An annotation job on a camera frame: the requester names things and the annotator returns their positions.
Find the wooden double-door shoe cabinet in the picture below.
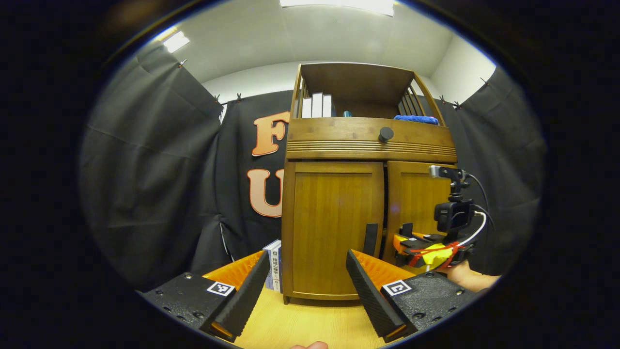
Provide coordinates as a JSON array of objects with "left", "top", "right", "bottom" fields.
[{"left": 281, "top": 62, "right": 458, "bottom": 305}]

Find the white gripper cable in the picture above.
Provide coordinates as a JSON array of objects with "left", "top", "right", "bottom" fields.
[{"left": 458, "top": 211, "right": 487, "bottom": 247}]

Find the blue folded towel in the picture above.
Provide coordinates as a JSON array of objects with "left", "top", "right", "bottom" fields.
[{"left": 393, "top": 115, "right": 440, "bottom": 126}]

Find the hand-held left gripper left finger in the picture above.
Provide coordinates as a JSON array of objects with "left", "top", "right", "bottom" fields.
[{"left": 138, "top": 250, "right": 271, "bottom": 343}]

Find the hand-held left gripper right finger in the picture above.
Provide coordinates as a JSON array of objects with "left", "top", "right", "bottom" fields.
[{"left": 346, "top": 250, "right": 480, "bottom": 343}]

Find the black backdrop cloth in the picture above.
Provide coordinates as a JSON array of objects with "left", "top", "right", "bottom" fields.
[{"left": 80, "top": 44, "right": 548, "bottom": 291}]

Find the large ceiling light panel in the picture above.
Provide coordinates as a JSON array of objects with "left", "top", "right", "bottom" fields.
[{"left": 279, "top": 0, "right": 395, "bottom": 16}]

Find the wooden ribbed drawer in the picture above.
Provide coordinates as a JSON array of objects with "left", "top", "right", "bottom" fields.
[{"left": 286, "top": 117, "right": 457, "bottom": 163}]

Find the white paperback book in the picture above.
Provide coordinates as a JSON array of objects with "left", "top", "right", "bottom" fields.
[{"left": 263, "top": 239, "right": 281, "bottom": 291}]

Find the thin white wall cable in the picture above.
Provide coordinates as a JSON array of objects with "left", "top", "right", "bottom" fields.
[{"left": 219, "top": 222, "right": 235, "bottom": 262}]

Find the small ceiling light panel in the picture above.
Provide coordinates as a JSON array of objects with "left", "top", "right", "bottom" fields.
[{"left": 162, "top": 32, "right": 190, "bottom": 53}]

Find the wooden cabinet door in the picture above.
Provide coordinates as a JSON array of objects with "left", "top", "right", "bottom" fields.
[
  {"left": 386, "top": 161, "right": 457, "bottom": 270},
  {"left": 282, "top": 161, "right": 386, "bottom": 300}
]

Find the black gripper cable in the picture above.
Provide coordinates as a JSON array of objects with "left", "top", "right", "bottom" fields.
[{"left": 466, "top": 174, "right": 496, "bottom": 229}]

